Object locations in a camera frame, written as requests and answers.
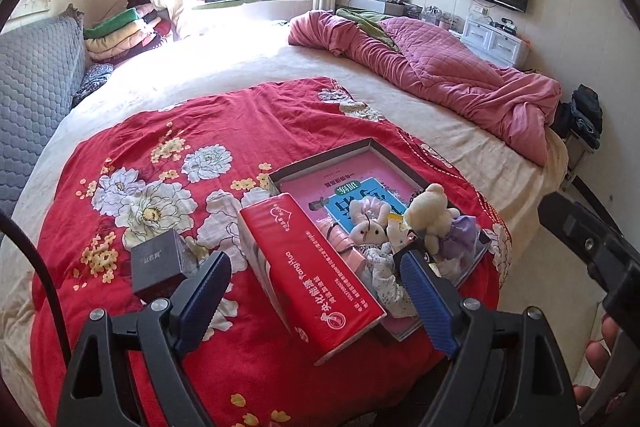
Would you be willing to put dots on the stack of folded blankets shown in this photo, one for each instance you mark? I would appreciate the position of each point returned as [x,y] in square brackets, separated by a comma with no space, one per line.
[125,34]

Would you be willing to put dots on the clear bag pink contents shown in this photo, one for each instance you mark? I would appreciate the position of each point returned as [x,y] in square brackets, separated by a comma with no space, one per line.
[460,269]

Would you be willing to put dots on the pink quilt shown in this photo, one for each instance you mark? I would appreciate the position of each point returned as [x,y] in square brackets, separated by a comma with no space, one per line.
[450,72]

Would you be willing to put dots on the shallow grey box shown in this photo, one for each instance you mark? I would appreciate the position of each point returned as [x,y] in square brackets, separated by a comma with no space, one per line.
[320,162]

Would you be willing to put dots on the red tissue pack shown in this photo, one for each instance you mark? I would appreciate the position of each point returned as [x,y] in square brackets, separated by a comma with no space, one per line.
[310,282]

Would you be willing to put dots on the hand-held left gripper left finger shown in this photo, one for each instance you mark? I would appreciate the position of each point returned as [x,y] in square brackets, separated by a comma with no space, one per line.
[202,302]

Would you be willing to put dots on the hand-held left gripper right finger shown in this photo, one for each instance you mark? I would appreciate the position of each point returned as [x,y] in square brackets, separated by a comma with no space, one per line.
[430,302]

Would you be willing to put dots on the red floral blanket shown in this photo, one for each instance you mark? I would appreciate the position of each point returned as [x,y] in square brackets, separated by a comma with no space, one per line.
[280,107]

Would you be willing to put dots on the dark clothes pile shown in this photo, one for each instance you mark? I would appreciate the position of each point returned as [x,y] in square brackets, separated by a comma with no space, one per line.
[582,109]

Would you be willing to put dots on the green cloth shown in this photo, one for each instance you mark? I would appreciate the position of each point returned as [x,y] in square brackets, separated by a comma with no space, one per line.
[362,24]

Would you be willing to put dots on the cluster of cosmetic bottles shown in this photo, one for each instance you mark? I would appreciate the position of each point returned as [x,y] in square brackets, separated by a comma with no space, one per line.
[437,17]

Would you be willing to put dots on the grey quilted headboard cover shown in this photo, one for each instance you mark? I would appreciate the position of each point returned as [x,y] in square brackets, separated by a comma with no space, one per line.
[35,97]

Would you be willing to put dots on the cream bear purple dress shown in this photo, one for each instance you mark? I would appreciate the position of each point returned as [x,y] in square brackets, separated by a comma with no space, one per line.
[430,212]

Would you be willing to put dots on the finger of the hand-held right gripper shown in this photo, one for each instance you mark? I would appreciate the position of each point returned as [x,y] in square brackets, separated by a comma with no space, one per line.
[570,224]

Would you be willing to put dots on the pink book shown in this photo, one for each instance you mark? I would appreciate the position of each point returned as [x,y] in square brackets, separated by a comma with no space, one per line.
[310,192]

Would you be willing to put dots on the pink white plush bunny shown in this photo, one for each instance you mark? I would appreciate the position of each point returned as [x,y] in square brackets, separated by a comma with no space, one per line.
[367,229]

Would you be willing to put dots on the white drawer cabinet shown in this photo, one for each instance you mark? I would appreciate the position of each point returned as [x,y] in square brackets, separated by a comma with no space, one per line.
[492,42]

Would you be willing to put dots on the dark gift box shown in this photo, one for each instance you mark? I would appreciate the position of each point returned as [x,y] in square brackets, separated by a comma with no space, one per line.
[160,262]

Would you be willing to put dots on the pink plastic packet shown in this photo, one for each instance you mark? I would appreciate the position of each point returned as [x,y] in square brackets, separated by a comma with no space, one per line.
[345,252]

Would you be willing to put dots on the dark patterned pillow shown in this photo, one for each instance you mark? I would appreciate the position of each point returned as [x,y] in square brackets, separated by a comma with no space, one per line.
[92,82]

